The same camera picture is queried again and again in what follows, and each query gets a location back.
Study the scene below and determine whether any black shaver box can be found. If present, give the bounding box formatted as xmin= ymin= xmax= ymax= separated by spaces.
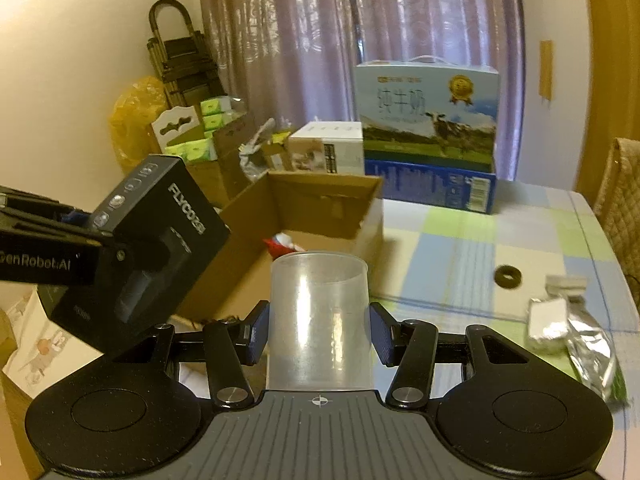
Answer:
xmin=38 ymin=155 xmax=230 ymax=353

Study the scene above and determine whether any clear plastic cup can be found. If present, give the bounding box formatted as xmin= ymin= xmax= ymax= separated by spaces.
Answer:
xmin=266 ymin=252 xmax=373 ymax=391

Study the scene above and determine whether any red toy figure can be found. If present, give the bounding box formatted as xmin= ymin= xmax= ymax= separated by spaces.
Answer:
xmin=262 ymin=232 xmax=304 ymax=260

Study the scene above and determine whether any white plastic box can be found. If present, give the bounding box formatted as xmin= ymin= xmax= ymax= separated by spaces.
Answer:
xmin=525 ymin=275 xmax=588 ymax=354

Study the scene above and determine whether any silver green tea pouch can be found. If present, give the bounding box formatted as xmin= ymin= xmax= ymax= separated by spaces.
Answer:
xmin=565 ymin=296 xmax=628 ymax=408

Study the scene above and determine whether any checked tablecloth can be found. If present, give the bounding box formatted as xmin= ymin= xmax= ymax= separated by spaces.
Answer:
xmin=370 ymin=181 xmax=639 ymax=479

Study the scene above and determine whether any tissue packs cardboard box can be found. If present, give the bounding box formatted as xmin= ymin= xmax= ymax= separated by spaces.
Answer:
xmin=151 ymin=96 xmax=256 ymax=208

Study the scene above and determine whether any yellow plastic bag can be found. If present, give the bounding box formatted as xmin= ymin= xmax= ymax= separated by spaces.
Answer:
xmin=108 ymin=76 xmax=168 ymax=174

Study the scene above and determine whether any open brown cardboard box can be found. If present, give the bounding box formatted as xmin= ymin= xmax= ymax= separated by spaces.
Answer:
xmin=177 ymin=171 xmax=383 ymax=322

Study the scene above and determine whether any blue flat box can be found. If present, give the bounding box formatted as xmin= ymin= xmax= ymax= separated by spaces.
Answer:
xmin=364 ymin=159 xmax=497 ymax=214

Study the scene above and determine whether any black folding cart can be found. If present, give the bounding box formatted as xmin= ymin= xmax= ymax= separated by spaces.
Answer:
xmin=146 ymin=0 xmax=226 ymax=107

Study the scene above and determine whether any white appliance box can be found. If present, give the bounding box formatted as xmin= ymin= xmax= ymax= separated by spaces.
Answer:
xmin=286 ymin=122 xmax=364 ymax=176

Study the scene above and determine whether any milk carton gift box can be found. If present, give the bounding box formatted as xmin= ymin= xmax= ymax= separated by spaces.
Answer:
xmin=354 ymin=56 xmax=500 ymax=172

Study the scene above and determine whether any quilted beige chair cover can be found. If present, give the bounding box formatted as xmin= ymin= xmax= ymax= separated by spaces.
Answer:
xmin=594 ymin=138 xmax=640 ymax=307

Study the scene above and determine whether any purple curtain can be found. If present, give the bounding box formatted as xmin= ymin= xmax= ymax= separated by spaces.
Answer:
xmin=201 ymin=0 xmax=525 ymax=180

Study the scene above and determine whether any wooden door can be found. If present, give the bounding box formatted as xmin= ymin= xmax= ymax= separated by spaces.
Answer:
xmin=575 ymin=0 xmax=639 ymax=204

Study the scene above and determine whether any dark hair tie ring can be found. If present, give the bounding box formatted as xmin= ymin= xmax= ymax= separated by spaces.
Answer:
xmin=493 ymin=264 xmax=523 ymax=290

